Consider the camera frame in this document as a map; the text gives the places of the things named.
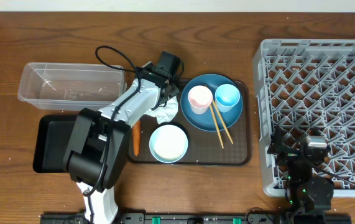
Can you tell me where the grey dishwasher rack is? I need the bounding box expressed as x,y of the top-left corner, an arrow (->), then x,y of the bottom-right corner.
253,39 -> 355,197

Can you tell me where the dark blue plate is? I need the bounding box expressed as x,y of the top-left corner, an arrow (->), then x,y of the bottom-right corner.
179,73 -> 247,132

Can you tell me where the right wooden chopstick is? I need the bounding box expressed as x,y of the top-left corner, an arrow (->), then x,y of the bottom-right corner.
202,100 -> 234,144

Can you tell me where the clear plastic bin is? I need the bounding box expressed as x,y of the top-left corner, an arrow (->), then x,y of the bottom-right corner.
17,62 -> 126,111

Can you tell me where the wooden chopstick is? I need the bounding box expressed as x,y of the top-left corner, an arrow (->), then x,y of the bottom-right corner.
209,104 -> 224,149
202,100 -> 234,144

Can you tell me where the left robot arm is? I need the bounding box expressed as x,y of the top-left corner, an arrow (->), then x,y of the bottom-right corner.
63,59 -> 182,223

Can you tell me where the light blue bowl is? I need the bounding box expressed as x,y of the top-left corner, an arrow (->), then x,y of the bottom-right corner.
149,124 -> 188,164

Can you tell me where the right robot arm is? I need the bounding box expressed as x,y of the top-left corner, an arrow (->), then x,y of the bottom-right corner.
267,126 -> 334,223

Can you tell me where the orange carrot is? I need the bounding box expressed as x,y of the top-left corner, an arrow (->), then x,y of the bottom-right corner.
132,120 -> 141,156

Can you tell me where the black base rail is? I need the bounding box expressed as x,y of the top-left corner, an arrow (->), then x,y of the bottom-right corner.
39,212 -> 353,224

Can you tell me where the left wooden chopstick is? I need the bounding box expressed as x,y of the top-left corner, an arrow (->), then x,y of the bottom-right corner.
209,104 -> 224,149

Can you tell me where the pink cup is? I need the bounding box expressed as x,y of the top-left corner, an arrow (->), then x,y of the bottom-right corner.
188,85 -> 213,114

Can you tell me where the brown serving tray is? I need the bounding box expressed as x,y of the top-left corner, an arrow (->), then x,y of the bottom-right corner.
127,80 -> 252,166

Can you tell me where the white napkin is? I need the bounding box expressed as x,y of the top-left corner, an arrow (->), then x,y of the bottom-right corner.
145,96 -> 178,124

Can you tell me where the black plastic tray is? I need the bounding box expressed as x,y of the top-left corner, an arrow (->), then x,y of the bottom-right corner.
33,114 -> 76,173

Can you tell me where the light blue cup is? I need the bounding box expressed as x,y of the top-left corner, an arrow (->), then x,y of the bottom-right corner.
215,84 -> 241,113

